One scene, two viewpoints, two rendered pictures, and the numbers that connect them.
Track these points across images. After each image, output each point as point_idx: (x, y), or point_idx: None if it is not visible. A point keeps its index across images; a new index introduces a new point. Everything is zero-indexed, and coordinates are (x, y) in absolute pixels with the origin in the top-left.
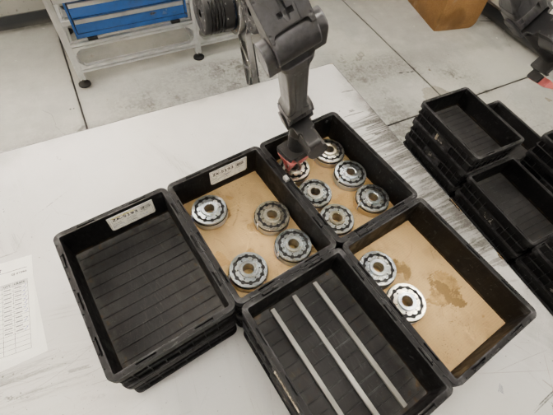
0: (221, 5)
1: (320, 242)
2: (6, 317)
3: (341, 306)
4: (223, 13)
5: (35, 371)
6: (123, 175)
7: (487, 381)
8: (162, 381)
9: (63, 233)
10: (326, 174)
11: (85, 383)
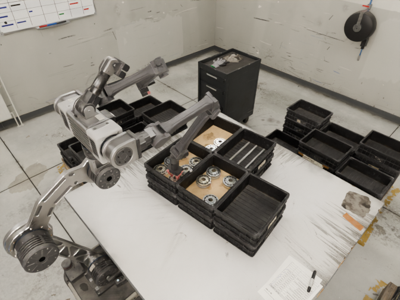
0: (46, 236)
1: (210, 162)
2: (288, 281)
3: (228, 158)
4: (50, 237)
5: (298, 255)
6: (190, 272)
7: None
8: None
9: (253, 233)
10: None
11: (290, 234)
